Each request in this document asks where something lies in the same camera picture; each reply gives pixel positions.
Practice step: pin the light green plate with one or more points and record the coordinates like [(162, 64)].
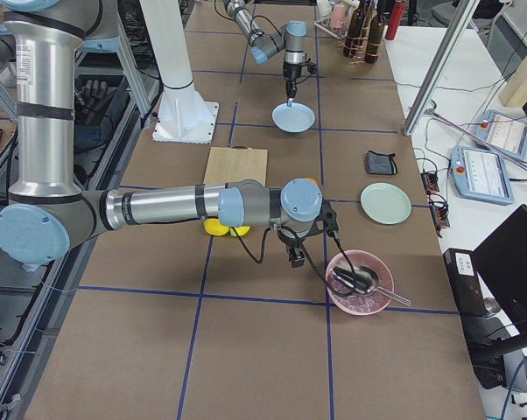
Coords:
[(385, 203)]

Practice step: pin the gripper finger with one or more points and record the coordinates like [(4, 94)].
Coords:
[(291, 88)]

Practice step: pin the metal scoop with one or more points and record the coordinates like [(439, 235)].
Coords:
[(365, 281)]

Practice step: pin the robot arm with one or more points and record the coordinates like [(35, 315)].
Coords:
[(289, 40), (49, 214)]

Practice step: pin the yellow lemon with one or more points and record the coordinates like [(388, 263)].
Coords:
[(239, 231), (213, 227)]

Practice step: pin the copper wire bottle rack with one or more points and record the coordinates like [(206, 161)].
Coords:
[(360, 49)]

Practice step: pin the black monitor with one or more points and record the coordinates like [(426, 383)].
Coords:
[(501, 261)]

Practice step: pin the teach pendant tablet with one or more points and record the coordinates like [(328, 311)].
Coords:
[(505, 132), (480, 175)]

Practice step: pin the wooden cutting board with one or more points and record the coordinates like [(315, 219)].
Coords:
[(225, 165)]

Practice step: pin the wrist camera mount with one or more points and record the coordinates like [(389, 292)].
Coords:
[(326, 221), (311, 67)]

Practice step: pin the grey folded cloth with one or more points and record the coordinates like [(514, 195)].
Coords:
[(380, 164)]

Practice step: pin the dark wine bottle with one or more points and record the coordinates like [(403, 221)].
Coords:
[(354, 30), (376, 29)]

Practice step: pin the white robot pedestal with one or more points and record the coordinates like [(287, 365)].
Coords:
[(183, 115)]

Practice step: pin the aluminium frame post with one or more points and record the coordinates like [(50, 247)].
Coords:
[(448, 44)]

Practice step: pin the black computer box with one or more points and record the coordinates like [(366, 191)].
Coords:
[(464, 282)]

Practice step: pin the light blue plate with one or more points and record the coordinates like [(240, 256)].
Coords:
[(293, 118)]

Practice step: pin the pink bowl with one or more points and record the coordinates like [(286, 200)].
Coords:
[(358, 304)]

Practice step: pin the red thermos bottle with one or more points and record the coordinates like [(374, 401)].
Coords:
[(396, 15)]

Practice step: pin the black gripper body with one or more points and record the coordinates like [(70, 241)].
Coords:
[(290, 240), (291, 73)]

